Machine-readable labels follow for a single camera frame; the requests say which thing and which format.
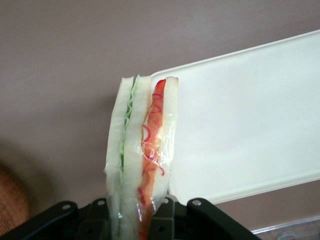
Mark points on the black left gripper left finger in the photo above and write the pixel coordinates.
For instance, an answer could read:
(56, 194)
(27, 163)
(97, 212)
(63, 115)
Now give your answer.
(62, 222)

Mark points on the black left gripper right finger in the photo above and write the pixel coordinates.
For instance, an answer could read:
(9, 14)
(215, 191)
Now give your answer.
(205, 222)

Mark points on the triangle sandwich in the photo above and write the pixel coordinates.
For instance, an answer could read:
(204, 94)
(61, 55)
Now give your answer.
(135, 150)

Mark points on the brown wicker basket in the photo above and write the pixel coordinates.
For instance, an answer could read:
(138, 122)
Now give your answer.
(12, 200)

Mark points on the cream plastic tray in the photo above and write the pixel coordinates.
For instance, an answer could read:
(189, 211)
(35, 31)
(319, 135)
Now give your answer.
(245, 120)

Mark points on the clear acrylic bottle rack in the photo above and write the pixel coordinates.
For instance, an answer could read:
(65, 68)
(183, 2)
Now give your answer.
(287, 228)

